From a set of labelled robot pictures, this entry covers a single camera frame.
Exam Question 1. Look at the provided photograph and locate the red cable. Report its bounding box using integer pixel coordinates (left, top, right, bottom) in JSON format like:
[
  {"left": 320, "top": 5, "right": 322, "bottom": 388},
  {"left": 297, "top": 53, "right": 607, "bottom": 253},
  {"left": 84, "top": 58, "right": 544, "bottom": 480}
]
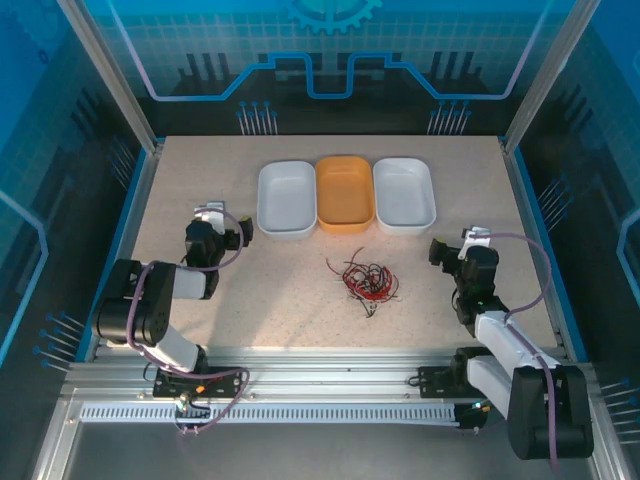
[
  {"left": 325, "top": 245, "right": 396, "bottom": 296},
  {"left": 342, "top": 264, "right": 401, "bottom": 304}
]

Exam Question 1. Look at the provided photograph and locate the black cable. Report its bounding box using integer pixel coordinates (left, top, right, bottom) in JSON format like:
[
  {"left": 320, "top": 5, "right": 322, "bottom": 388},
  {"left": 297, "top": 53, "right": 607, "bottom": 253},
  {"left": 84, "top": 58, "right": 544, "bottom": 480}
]
[
  {"left": 344, "top": 264, "right": 396, "bottom": 306},
  {"left": 349, "top": 269, "right": 401, "bottom": 319}
]

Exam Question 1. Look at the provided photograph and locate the white plastic tray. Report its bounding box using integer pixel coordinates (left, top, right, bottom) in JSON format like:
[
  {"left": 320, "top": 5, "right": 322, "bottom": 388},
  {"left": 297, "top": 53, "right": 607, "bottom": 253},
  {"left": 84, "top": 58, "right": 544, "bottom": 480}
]
[
  {"left": 256, "top": 159, "right": 318, "bottom": 242},
  {"left": 372, "top": 157, "right": 437, "bottom": 237}
]

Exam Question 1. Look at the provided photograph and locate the orange plastic tray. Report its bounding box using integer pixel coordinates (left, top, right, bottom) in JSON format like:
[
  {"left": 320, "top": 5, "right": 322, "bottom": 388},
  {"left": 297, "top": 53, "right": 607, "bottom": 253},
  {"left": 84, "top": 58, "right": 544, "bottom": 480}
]
[{"left": 314, "top": 155, "right": 376, "bottom": 235}]

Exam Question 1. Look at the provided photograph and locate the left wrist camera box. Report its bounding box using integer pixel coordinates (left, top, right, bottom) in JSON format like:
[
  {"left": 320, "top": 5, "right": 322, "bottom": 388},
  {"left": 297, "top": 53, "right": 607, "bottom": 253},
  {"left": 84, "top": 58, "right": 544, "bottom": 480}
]
[{"left": 193, "top": 200, "right": 227, "bottom": 235}]

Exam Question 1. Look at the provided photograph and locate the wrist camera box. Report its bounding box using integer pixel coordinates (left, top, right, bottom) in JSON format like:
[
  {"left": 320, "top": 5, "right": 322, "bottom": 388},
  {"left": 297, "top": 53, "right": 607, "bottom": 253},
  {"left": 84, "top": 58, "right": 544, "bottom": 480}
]
[
  {"left": 193, "top": 200, "right": 227, "bottom": 235},
  {"left": 458, "top": 225, "right": 494, "bottom": 261}
]

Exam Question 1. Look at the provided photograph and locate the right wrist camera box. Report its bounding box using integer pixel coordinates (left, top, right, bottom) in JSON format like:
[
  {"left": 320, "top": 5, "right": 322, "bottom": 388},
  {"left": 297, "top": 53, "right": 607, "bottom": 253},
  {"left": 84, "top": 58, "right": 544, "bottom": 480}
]
[{"left": 458, "top": 225, "right": 494, "bottom": 261}]

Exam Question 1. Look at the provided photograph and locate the aluminium table side rail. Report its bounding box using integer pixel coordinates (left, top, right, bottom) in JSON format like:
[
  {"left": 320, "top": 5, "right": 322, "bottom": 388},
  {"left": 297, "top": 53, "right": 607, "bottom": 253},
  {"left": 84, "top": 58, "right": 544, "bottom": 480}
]
[
  {"left": 499, "top": 137, "right": 574, "bottom": 364},
  {"left": 84, "top": 139, "right": 164, "bottom": 364}
]

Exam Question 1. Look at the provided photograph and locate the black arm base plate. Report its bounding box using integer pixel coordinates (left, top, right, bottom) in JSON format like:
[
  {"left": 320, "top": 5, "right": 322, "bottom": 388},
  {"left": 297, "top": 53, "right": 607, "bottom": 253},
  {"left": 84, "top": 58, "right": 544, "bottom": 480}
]
[
  {"left": 417, "top": 366, "right": 481, "bottom": 400},
  {"left": 152, "top": 366, "right": 245, "bottom": 400}
]

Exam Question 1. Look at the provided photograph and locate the aluminium mounting rail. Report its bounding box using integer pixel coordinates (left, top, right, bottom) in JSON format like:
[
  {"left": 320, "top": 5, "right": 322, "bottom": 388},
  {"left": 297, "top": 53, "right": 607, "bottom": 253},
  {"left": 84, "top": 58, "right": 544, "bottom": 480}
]
[{"left": 64, "top": 347, "right": 596, "bottom": 401}]

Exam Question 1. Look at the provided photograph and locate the white slotted cable duct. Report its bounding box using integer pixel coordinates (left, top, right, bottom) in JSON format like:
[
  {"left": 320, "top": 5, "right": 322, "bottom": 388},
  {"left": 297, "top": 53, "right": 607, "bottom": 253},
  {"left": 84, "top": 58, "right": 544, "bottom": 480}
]
[{"left": 79, "top": 403, "right": 460, "bottom": 427}]

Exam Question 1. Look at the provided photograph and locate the aluminium frame post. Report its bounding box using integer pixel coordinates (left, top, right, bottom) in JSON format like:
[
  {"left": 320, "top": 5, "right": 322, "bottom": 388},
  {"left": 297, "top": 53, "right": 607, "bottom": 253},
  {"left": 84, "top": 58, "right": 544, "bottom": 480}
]
[
  {"left": 502, "top": 0, "right": 601, "bottom": 154},
  {"left": 55, "top": 0, "right": 164, "bottom": 154}
]

